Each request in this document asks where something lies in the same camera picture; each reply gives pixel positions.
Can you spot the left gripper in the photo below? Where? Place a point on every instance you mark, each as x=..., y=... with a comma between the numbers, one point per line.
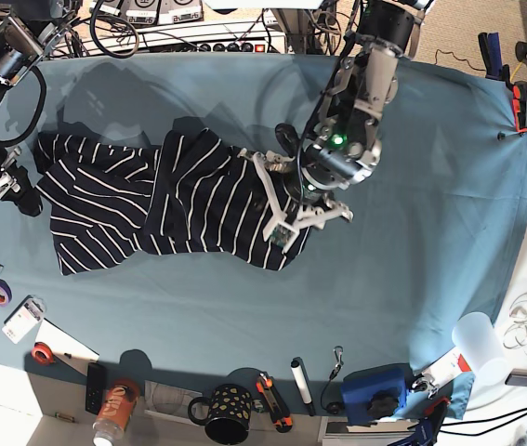
x=309, y=188

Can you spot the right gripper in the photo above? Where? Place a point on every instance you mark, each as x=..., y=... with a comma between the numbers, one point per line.
x=15, y=187

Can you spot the navy white striped t-shirt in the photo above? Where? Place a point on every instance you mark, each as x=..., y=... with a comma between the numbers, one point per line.
x=189, y=195

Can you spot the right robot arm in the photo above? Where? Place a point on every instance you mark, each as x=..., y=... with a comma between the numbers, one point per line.
x=29, y=32

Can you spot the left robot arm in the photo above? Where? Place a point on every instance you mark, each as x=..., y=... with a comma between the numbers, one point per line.
x=339, y=145

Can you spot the purple tape roll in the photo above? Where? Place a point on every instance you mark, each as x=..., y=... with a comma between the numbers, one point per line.
x=5, y=294

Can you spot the teal table cloth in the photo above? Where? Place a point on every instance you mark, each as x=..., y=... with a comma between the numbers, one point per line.
x=436, y=232

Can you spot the white packaged card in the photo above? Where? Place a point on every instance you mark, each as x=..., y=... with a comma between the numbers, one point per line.
x=30, y=312

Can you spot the white paper sheet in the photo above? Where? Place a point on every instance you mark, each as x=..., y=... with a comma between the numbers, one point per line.
x=64, y=345

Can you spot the white black marker pen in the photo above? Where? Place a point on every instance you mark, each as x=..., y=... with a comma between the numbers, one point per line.
x=302, y=386

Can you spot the red tape roll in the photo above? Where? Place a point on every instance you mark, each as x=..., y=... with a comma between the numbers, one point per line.
x=42, y=354

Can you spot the black remote control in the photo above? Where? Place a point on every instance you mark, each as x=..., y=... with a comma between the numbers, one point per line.
x=96, y=380

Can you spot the translucent plastic cup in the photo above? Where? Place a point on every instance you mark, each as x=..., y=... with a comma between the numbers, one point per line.
x=478, y=343

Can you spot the orange black utility knife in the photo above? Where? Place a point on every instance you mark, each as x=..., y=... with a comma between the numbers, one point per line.
x=280, y=415

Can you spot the white red card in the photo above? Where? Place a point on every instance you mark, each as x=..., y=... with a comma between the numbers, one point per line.
x=442, y=371

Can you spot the black mug with yellow leaves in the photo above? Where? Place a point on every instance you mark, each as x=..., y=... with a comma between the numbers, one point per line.
x=225, y=415

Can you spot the orange drink bottle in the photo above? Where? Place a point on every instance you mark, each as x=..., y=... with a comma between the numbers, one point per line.
x=115, y=412

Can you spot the orange black clamp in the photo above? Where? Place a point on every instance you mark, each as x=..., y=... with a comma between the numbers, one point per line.
x=519, y=106

